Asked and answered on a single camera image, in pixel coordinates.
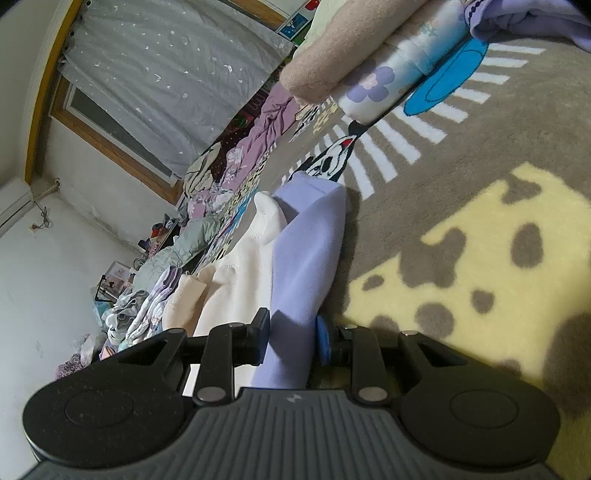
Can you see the small picture frame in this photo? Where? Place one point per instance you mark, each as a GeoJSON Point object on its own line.
{"type": "Point", "coordinates": [113, 279]}

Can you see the pale green jacket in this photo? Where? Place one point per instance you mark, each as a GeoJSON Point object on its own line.
{"type": "Point", "coordinates": [184, 244]}

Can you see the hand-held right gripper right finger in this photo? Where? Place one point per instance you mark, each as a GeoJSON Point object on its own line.
{"type": "Point", "coordinates": [324, 339]}

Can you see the cluttered low shelf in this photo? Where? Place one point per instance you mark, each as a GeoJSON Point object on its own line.
{"type": "Point", "coordinates": [159, 235]}

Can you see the white floral quilt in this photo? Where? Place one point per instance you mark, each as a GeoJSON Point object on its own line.
{"type": "Point", "coordinates": [392, 78]}

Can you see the cartoon print pillow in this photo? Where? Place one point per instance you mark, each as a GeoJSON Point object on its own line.
{"type": "Point", "coordinates": [203, 170]}

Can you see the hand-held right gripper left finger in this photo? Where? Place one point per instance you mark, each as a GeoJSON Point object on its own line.
{"type": "Point", "coordinates": [258, 339]}

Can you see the grey sheer curtain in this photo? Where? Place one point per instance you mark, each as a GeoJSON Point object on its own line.
{"type": "Point", "coordinates": [161, 69]}

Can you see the grey cartoon printed blanket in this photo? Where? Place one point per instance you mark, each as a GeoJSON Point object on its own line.
{"type": "Point", "coordinates": [415, 184]}

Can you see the pink folded blanket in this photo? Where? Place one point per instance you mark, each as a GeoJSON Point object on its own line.
{"type": "Point", "coordinates": [332, 64]}

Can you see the lavender sweatshirt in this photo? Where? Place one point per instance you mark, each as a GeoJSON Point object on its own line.
{"type": "Point", "coordinates": [304, 254]}

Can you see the pale yellow pillow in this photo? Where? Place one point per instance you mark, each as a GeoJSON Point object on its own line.
{"type": "Point", "coordinates": [328, 23]}

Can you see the white air conditioner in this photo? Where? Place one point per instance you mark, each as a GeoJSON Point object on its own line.
{"type": "Point", "coordinates": [14, 203]}

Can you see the pile of mixed clothes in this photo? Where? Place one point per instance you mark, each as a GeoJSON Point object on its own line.
{"type": "Point", "coordinates": [138, 314]}

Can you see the red wall sticker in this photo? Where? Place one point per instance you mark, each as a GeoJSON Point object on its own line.
{"type": "Point", "coordinates": [312, 4]}

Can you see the lavender cloth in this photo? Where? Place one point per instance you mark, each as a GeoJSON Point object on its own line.
{"type": "Point", "coordinates": [508, 23]}

